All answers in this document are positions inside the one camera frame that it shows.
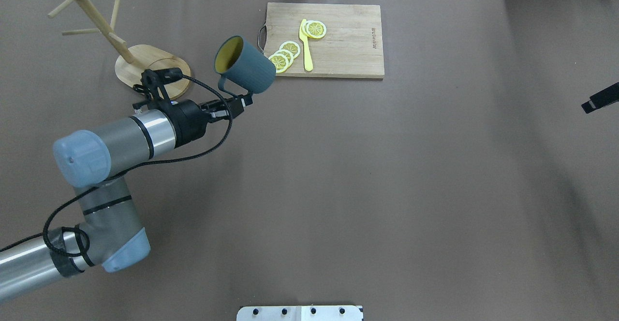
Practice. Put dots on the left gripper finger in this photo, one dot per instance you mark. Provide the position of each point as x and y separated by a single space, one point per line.
236 103
226 114

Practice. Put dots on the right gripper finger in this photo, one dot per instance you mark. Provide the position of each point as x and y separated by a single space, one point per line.
602 99

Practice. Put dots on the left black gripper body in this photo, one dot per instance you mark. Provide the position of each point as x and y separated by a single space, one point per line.
187 121

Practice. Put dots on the dark teal HOME mug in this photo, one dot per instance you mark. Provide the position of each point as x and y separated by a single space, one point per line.
240 62

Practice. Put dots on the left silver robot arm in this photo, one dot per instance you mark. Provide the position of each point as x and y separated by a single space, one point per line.
94 163

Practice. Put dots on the wooden mug tree rack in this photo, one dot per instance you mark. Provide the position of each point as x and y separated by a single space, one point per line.
132 60

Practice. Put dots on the lemon slice lower stack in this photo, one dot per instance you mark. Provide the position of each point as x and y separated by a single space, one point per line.
288 55

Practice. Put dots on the lemon slice stack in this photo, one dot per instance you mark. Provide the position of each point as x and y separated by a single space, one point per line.
292 47
288 55

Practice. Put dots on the lemon slice middle stack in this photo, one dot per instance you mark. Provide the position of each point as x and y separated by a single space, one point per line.
292 47

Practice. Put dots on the yellow plastic knife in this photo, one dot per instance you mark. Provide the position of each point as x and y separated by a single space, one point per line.
308 65

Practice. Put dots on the lemon slice behind knife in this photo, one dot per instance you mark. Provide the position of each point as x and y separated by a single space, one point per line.
302 30

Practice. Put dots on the lemon slice top right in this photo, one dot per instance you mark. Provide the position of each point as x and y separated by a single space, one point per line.
315 29

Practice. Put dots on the bamboo cutting board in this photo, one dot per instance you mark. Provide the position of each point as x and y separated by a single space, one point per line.
351 48

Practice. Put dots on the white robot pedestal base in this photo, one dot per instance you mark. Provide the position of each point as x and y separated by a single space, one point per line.
301 313

